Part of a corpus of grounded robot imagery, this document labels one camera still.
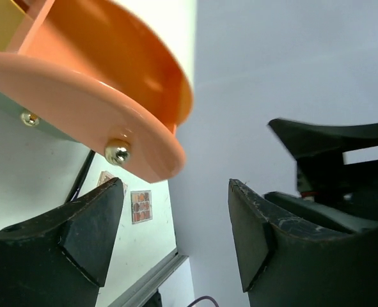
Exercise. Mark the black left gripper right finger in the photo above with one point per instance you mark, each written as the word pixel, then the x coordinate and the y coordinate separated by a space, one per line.
pixel 292 252

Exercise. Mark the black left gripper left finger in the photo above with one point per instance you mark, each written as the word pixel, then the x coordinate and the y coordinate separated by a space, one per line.
pixel 61 257

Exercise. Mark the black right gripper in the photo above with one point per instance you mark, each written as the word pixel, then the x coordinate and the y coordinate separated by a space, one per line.
pixel 332 193

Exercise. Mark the colourful glitter eyeshadow palette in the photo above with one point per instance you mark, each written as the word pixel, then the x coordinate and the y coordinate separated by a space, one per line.
pixel 106 176

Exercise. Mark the nude nine-pan eyeshadow palette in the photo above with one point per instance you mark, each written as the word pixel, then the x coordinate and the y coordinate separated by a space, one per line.
pixel 141 206

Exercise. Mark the peach top drawer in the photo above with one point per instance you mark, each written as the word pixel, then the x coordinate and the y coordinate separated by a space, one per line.
pixel 100 117

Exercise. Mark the yellow drawer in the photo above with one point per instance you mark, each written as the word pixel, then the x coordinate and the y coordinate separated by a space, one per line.
pixel 12 14

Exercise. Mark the black small makeup brush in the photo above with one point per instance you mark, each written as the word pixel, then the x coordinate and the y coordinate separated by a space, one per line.
pixel 80 178

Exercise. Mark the grey-green bottom drawer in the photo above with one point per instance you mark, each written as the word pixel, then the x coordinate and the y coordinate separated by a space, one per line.
pixel 20 113

